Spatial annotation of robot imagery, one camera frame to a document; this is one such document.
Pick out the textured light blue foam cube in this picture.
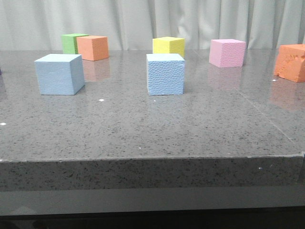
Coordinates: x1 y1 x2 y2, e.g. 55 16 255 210
146 53 185 96

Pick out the smooth light blue foam cube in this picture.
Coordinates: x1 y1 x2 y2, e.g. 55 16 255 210
34 54 85 95

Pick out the yellow foam cube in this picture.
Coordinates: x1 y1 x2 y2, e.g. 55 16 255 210
152 37 185 57

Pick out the smooth orange foam cube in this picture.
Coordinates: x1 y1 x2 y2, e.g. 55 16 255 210
76 35 109 61

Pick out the pink foam cube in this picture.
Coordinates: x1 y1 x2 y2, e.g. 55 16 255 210
209 39 246 68

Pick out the green foam cube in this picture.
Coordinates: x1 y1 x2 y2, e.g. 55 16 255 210
61 33 88 54

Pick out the dented orange foam cube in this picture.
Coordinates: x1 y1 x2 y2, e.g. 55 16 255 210
274 44 305 83

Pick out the grey curtain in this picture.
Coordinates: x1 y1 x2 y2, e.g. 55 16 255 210
0 0 305 51

